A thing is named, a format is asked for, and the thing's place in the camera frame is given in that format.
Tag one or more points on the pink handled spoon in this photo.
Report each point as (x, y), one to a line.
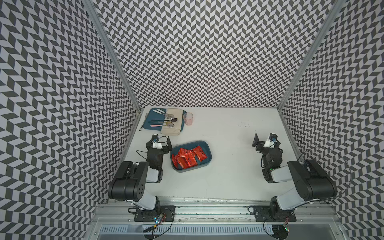
(167, 124)

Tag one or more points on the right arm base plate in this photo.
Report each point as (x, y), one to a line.
(273, 214)

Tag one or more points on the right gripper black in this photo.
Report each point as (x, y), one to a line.
(255, 142)

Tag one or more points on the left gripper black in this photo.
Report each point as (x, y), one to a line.
(164, 148)

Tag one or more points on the teal storage box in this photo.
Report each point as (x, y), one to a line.
(190, 146)

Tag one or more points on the teal flat tray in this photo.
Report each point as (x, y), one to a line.
(178, 113)

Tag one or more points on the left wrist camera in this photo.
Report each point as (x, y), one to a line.
(155, 142)

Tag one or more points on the white handled spoon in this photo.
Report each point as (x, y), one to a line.
(164, 111)
(158, 113)

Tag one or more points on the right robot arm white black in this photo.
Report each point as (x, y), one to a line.
(311, 182)

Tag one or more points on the aluminium front rail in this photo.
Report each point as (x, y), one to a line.
(213, 211)

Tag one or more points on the pink plastic cup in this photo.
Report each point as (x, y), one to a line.
(188, 118)

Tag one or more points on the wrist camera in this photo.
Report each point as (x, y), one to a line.
(155, 142)
(270, 142)

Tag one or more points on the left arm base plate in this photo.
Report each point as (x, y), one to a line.
(147, 216)

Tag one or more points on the green handled gold spoon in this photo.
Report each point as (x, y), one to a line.
(151, 122)

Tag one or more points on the red tea bag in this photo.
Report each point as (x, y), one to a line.
(182, 162)
(191, 160)
(200, 153)
(184, 153)
(175, 162)

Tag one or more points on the black spoon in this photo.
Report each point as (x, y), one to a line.
(166, 120)

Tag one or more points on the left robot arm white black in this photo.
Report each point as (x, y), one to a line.
(129, 182)

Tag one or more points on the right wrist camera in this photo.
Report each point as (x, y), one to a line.
(270, 142)

